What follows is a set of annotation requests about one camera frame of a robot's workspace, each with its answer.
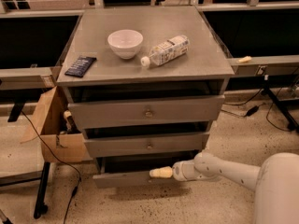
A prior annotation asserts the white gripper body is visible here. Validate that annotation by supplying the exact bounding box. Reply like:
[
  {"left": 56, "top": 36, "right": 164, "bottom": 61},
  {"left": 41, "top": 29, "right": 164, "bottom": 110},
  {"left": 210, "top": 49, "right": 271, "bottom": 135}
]
[{"left": 172, "top": 160, "right": 212, "bottom": 182}]

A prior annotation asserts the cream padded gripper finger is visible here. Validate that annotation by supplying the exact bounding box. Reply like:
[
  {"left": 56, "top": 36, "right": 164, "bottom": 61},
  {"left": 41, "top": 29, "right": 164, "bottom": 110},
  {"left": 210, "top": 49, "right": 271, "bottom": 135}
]
[{"left": 149, "top": 166, "right": 173, "bottom": 178}]

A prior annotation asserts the grey bottom drawer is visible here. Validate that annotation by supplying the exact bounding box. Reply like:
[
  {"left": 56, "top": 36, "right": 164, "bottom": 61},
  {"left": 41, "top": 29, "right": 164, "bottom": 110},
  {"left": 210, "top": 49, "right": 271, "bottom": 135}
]
[{"left": 93, "top": 150, "right": 198, "bottom": 189}]

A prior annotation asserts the grey drawer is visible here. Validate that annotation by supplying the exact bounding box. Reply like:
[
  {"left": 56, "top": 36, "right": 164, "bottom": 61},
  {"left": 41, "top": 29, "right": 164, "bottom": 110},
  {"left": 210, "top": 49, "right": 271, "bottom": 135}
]
[
  {"left": 68, "top": 95, "right": 224, "bottom": 130},
  {"left": 85, "top": 132, "right": 209, "bottom": 158},
  {"left": 93, "top": 150, "right": 198, "bottom": 189}
]

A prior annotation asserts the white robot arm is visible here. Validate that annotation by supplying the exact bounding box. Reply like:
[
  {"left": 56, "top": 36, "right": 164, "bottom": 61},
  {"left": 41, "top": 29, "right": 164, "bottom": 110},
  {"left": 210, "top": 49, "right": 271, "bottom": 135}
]
[{"left": 149, "top": 152, "right": 299, "bottom": 224}]

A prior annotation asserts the grey middle drawer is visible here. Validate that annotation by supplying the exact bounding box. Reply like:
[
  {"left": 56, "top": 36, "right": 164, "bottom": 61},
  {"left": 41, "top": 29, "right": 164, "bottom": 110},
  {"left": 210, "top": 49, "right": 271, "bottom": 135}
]
[{"left": 85, "top": 132, "right": 209, "bottom": 158}]

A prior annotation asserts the grey drawer cabinet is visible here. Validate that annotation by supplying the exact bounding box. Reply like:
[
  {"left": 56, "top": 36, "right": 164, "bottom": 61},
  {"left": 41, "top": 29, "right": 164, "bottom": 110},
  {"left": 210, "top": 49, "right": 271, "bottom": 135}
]
[{"left": 56, "top": 6, "right": 235, "bottom": 161}]

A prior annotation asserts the grey top drawer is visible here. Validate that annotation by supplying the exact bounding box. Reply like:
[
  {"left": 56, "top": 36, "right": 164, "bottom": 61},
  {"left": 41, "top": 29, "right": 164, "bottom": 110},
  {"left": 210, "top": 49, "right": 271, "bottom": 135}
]
[{"left": 68, "top": 95, "right": 224, "bottom": 130}]

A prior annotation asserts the brown cardboard box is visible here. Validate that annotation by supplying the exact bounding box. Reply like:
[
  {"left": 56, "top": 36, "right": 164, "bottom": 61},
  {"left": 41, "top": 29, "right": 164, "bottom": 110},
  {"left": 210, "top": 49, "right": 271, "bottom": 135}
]
[{"left": 21, "top": 87, "right": 91, "bottom": 163}]

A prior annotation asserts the black stand leg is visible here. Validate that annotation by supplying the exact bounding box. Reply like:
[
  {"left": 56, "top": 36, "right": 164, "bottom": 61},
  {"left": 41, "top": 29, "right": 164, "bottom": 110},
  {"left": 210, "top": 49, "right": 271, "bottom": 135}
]
[{"left": 262, "top": 75, "right": 299, "bottom": 133}]

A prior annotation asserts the clear plastic bottle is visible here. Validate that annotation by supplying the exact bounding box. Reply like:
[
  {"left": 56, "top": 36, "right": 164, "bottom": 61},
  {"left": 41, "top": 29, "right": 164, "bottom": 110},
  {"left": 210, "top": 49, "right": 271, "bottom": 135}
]
[{"left": 140, "top": 35, "right": 190, "bottom": 68}]

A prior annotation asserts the small cream foam piece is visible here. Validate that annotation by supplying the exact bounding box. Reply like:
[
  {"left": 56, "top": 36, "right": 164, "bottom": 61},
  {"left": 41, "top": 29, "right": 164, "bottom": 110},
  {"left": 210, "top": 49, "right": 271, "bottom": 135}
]
[{"left": 238, "top": 56, "right": 252, "bottom": 63}]

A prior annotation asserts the black table leg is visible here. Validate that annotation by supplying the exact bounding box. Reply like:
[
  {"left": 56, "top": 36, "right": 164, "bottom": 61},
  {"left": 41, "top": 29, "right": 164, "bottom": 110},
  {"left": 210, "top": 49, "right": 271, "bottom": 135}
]
[{"left": 34, "top": 161, "right": 50, "bottom": 219}]

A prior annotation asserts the white ceramic bowl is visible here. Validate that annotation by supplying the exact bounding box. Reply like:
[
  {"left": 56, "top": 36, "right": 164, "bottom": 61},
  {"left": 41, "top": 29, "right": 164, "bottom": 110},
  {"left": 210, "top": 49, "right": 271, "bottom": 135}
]
[{"left": 107, "top": 29, "right": 143, "bottom": 59}]

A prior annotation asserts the dark blue snack packet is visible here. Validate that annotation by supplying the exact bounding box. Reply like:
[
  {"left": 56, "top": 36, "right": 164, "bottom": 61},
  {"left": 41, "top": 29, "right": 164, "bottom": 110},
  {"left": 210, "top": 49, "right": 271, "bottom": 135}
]
[{"left": 64, "top": 56, "right": 96, "bottom": 77}]

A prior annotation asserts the black power adapter cable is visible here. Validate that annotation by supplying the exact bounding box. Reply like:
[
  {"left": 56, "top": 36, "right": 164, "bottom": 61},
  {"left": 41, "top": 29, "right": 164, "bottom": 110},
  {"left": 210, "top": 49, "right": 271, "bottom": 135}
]
[{"left": 220, "top": 87, "right": 265, "bottom": 118}]

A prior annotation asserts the black floor cable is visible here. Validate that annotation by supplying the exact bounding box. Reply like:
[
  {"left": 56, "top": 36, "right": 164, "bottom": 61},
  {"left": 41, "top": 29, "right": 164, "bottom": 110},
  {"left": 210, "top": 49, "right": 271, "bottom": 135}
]
[{"left": 20, "top": 110, "right": 82, "bottom": 224}]

